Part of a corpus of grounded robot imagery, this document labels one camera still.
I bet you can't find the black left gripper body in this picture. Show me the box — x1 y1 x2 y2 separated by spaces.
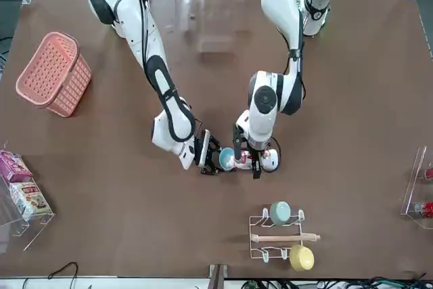
243 144 264 161

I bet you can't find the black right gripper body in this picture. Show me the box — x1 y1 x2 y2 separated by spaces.
200 133 217 168

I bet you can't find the white juice bottle red label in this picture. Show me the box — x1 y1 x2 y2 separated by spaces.
233 148 281 173

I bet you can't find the blue ceramic cup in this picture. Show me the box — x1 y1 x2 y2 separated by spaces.
218 147 237 173

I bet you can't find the green ceramic cup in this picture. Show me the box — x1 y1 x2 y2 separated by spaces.
269 200 292 226

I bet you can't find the yellow ceramic cup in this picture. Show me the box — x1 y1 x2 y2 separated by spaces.
289 244 315 272

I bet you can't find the clear acrylic bottle shelf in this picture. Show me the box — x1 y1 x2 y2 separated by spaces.
400 146 433 229

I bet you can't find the white side table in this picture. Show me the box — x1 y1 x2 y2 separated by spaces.
0 277 433 289

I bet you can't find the pink plastic basket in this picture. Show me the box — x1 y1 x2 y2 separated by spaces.
15 30 93 118

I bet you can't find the white snack packet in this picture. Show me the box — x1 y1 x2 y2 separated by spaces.
9 180 54 221

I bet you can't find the purple snack packet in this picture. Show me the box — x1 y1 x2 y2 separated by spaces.
0 149 34 183

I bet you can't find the clear acrylic snack shelf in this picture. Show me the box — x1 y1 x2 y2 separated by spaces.
0 148 55 252

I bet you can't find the white wire cup rack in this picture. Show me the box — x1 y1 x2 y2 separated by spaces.
249 208 321 263

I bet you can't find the aluminium camera post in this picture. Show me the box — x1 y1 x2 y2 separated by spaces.
208 263 229 289

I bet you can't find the black cable bundle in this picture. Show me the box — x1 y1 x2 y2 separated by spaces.
242 270 433 289

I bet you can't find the thin black cable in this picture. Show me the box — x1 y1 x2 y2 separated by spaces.
47 261 79 289

